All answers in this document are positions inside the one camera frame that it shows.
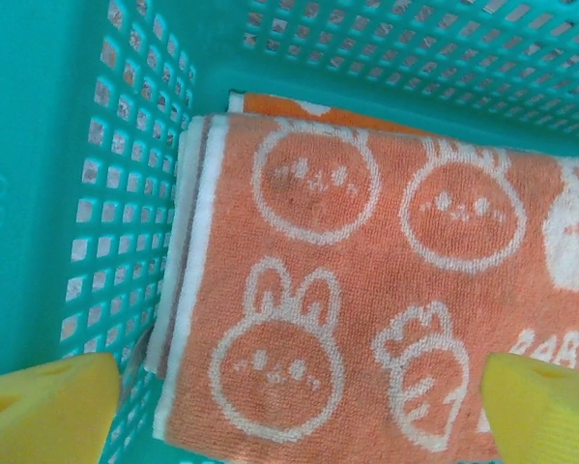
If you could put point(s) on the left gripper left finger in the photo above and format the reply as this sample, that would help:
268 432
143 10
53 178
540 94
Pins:
42 411

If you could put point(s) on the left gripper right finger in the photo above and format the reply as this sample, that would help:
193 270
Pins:
545 415

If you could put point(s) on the pale orange rabbit towel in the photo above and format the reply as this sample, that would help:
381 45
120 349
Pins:
366 270

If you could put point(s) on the bright orange flower towel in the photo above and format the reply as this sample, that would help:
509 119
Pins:
269 104

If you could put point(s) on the teal plastic basket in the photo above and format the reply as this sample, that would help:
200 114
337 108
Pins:
28 145

